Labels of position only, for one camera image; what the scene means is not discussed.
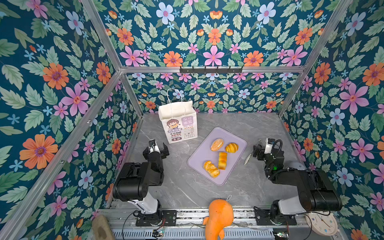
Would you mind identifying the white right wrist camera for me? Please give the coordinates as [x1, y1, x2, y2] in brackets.
[264, 138, 276, 154]

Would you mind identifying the black hook rail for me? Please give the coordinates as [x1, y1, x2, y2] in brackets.
[179, 66, 243, 75]

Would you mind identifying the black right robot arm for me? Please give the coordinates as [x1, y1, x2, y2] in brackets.
[252, 139, 342, 226]

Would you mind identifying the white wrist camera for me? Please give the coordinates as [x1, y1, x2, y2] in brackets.
[264, 138, 276, 154]
[149, 139, 161, 153]

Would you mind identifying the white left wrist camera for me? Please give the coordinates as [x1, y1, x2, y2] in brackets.
[149, 139, 161, 153]

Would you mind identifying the lilac plastic tray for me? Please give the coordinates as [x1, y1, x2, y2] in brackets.
[187, 127, 247, 186]

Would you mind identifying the brown stained sponge block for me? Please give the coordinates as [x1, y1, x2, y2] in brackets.
[92, 215, 116, 240]

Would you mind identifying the twisted glazed fake bread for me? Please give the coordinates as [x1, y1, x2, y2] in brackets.
[203, 161, 220, 178]

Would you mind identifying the orange plush whale toy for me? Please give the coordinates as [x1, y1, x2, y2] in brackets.
[203, 200, 234, 240]

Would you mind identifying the sesame oval fake bread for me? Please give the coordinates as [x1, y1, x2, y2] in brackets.
[211, 138, 224, 152]

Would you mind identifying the segmented loaf fake bread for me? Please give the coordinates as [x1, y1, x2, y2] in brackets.
[218, 152, 228, 170]

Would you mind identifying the white printed paper bag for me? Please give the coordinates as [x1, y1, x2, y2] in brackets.
[158, 88, 198, 144]

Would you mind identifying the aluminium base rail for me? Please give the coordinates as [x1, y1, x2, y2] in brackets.
[94, 200, 348, 240]

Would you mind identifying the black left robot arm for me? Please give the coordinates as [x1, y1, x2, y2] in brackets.
[113, 139, 170, 225]

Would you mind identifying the striped round fake bread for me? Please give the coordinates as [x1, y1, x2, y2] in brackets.
[225, 143, 239, 153]

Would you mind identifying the white round wall clock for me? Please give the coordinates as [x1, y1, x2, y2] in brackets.
[306, 212, 338, 237]

